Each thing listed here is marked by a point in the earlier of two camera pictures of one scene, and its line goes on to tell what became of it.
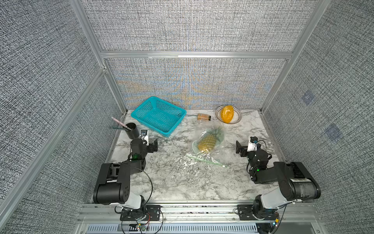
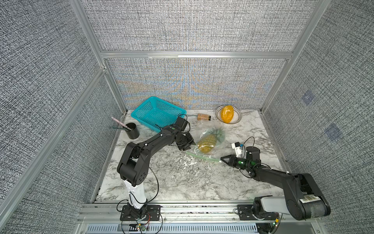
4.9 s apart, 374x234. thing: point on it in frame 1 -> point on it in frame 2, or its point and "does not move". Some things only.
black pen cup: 134,133 does not move
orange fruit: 227,113 does not move
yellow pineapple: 209,140 does not move
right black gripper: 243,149 -> 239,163
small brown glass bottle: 203,116 does not move
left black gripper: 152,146 -> 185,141
